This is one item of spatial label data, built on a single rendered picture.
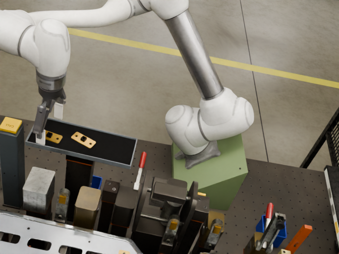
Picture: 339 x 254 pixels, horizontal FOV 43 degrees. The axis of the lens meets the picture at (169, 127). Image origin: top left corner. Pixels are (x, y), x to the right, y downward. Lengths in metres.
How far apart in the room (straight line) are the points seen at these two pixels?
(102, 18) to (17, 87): 2.05
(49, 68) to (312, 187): 1.57
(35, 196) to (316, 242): 1.31
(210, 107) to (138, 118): 1.64
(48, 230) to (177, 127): 0.71
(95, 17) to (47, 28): 0.33
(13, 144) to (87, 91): 1.97
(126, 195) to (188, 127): 0.50
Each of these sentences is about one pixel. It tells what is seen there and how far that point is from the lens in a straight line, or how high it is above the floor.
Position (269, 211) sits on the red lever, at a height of 1.14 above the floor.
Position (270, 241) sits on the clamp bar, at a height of 1.09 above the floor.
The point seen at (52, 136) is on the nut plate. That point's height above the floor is 1.16.
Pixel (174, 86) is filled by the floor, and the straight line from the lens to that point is 3.77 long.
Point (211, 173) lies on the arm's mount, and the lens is 1.95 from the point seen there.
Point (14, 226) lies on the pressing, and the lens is 1.54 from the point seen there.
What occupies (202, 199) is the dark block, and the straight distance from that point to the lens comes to 1.53.
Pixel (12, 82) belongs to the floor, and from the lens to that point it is 3.58.
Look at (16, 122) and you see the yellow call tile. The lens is 1.62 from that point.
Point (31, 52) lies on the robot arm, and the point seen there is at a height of 1.54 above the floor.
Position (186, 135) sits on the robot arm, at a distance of 1.89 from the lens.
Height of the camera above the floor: 2.30
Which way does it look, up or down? 43 degrees down
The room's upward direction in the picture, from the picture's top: 17 degrees clockwise
